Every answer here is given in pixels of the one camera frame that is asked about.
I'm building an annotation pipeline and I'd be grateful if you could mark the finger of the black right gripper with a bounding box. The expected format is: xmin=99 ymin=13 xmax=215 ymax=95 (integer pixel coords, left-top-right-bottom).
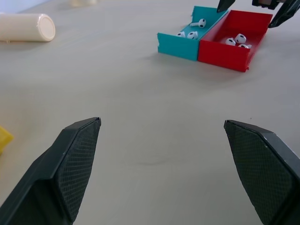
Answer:
xmin=268 ymin=0 xmax=300 ymax=29
xmin=216 ymin=0 xmax=235 ymax=14

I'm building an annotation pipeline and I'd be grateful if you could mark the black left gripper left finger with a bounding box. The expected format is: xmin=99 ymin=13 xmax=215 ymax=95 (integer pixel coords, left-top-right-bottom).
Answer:
xmin=0 ymin=117 xmax=102 ymax=225

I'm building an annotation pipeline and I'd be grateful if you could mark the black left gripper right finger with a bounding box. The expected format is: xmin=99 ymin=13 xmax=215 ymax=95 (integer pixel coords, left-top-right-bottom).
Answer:
xmin=223 ymin=120 xmax=300 ymax=225

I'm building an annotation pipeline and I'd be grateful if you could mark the yellow plastic object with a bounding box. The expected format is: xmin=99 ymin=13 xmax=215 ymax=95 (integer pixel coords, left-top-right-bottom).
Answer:
xmin=0 ymin=126 xmax=14 ymax=156

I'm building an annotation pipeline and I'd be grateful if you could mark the red plastic tray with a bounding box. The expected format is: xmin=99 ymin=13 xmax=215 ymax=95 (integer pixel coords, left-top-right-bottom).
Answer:
xmin=197 ymin=9 xmax=274 ymax=73

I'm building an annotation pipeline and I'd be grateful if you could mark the teal plastic tray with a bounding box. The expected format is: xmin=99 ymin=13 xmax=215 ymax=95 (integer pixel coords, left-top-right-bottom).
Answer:
xmin=157 ymin=6 xmax=230 ymax=62

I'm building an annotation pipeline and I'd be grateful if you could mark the cream cylindrical bottle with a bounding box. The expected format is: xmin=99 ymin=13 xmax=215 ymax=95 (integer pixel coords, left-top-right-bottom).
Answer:
xmin=0 ymin=13 xmax=56 ymax=43

